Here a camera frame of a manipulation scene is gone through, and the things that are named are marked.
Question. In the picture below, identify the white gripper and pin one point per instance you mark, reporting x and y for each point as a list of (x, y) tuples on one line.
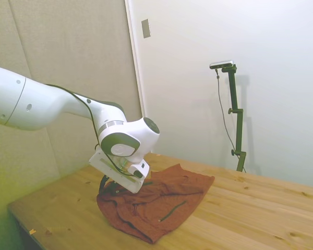
[(112, 174)]

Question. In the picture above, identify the rust orange shorts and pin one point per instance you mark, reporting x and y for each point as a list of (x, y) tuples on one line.
[(156, 208)]

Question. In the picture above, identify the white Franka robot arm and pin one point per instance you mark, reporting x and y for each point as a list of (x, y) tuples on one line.
[(28, 104)]

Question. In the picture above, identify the white door frame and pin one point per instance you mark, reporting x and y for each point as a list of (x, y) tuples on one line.
[(135, 52)]

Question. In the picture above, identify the black camera stand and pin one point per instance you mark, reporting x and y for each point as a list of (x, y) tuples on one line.
[(238, 125)]

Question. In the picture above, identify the grey wall plate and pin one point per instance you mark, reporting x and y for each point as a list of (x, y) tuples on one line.
[(146, 28)]

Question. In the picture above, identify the grey bar camera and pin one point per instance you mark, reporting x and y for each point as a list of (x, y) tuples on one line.
[(221, 64)]

